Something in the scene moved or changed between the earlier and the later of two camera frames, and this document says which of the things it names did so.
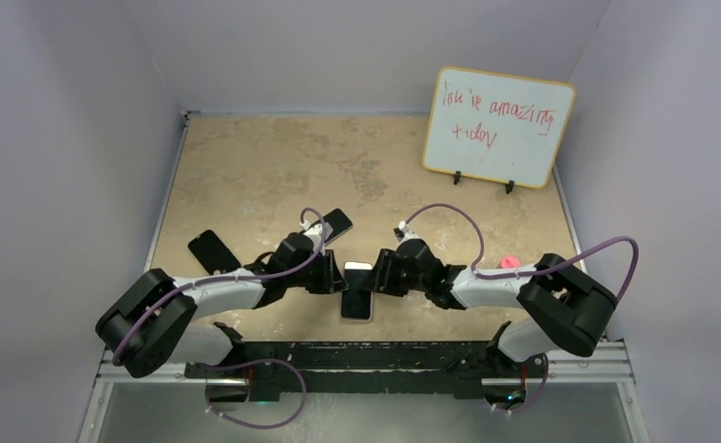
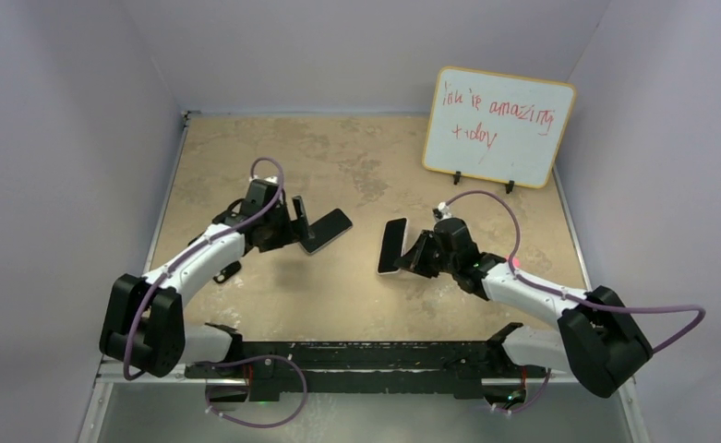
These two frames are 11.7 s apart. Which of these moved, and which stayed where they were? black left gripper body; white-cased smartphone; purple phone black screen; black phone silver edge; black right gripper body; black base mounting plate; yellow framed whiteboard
Moved: white-cased smartphone; purple phone black screen; black left gripper body; black right gripper body
Stayed: yellow framed whiteboard; black base mounting plate; black phone silver edge
